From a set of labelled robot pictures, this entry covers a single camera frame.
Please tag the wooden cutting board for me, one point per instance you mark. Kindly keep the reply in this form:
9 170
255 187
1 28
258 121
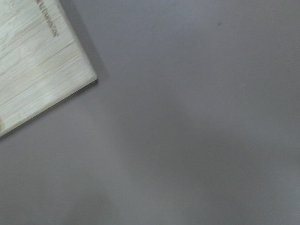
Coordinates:
42 61

